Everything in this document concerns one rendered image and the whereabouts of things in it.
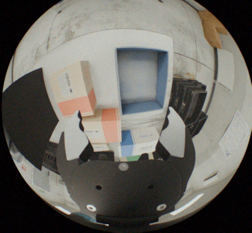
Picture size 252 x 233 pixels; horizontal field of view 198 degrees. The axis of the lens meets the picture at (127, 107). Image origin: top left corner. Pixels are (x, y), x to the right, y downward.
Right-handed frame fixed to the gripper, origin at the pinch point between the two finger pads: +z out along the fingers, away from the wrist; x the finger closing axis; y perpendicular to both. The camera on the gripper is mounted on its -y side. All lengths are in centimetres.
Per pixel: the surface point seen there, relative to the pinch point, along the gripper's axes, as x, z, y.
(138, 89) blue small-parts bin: 5.2, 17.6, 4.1
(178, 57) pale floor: 80, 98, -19
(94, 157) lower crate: -19.8, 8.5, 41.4
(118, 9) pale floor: -5, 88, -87
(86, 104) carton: -10.6, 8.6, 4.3
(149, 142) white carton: 10.2, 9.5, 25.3
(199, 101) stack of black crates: 82, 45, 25
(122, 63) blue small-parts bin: -0.1, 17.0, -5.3
